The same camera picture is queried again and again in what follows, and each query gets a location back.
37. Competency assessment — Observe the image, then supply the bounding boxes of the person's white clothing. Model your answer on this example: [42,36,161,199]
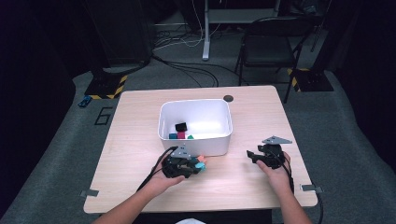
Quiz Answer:
[175,217,207,224]

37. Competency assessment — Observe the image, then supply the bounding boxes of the dark cabinet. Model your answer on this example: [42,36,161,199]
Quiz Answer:
[90,0,154,68]

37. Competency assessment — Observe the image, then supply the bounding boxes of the small blue object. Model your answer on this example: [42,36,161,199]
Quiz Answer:
[78,94,93,108]

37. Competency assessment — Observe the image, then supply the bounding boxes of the white floor cables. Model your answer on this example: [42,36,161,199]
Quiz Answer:
[153,0,220,49]

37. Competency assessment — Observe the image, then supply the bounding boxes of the black yellow striped stand base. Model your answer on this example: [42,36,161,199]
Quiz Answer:
[84,68,129,101]
[287,66,334,93]

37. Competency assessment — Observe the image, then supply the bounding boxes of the grey metal desk frame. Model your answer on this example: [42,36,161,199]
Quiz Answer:
[202,0,283,62]

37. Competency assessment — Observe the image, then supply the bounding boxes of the person's right hand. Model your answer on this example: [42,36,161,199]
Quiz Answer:
[255,151,293,192]

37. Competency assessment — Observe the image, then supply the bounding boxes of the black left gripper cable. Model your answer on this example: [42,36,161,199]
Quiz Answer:
[135,145,180,192]

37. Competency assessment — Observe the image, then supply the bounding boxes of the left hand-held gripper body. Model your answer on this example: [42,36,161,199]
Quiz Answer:
[162,145,194,179]

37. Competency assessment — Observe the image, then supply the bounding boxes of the person's left hand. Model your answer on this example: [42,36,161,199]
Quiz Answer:
[145,167,186,196]

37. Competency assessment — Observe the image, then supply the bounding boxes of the grey metal table clamp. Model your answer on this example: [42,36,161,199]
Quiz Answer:
[299,183,324,194]
[78,189,100,199]

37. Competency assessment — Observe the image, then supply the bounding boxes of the black floor cables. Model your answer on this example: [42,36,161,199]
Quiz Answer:
[151,54,250,89]

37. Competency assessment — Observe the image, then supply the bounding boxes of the black folding chair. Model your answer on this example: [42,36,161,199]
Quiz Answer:
[234,16,315,105]

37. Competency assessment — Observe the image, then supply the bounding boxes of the white plastic bin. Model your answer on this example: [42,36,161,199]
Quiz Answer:
[157,98,233,158]

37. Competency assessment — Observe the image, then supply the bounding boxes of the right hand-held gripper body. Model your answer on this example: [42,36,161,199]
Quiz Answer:
[257,135,293,170]

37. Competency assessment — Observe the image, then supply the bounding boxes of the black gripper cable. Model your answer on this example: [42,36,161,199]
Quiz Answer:
[273,151,325,224]
[135,145,180,192]

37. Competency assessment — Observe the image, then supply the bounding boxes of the dark curtain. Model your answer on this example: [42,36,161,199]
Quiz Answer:
[326,0,396,171]
[0,0,78,216]

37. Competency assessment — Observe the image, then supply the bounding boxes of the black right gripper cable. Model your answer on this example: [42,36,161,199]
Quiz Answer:
[273,151,325,224]

